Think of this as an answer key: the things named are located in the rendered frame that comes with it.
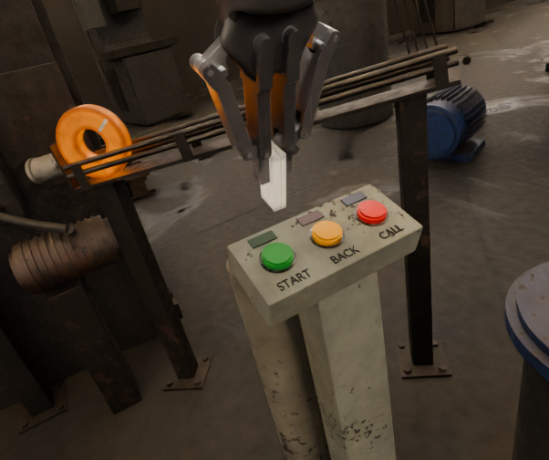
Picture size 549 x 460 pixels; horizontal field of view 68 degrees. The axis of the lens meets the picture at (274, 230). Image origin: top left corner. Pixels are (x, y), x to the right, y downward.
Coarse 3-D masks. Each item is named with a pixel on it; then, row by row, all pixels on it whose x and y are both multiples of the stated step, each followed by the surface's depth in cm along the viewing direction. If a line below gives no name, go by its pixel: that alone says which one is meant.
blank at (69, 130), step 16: (80, 112) 82; (96, 112) 81; (112, 112) 84; (64, 128) 84; (80, 128) 83; (96, 128) 83; (112, 128) 83; (64, 144) 86; (80, 144) 87; (112, 144) 84; (128, 144) 85; (112, 160) 86; (96, 176) 88
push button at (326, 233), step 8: (320, 224) 53; (328, 224) 53; (336, 224) 53; (312, 232) 52; (320, 232) 52; (328, 232) 52; (336, 232) 52; (320, 240) 51; (328, 240) 51; (336, 240) 51
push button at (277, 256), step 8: (264, 248) 50; (272, 248) 50; (280, 248) 50; (288, 248) 50; (264, 256) 49; (272, 256) 49; (280, 256) 49; (288, 256) 49; (264, 264) 49; (272, 264) 49; (280, 264) 49; (288, 264) 49
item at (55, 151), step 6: (54, 144) 86; (54, 150) 85; (54, 156) 85; (60, 156) 87; (60, 162) 86; (66, 162) 88; (60, 168) 86; (66, 174) 87; (72, 180) 89; (72, 186) 88
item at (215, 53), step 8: (216, 40) 30; (208, 48) 30; (216, 48) 30; (208, 56) 30; (216, 56) 30; (224, 56) 30; (200, 64) 30; (216, 64) 30; (224, 64) 31; (224, 72) 30
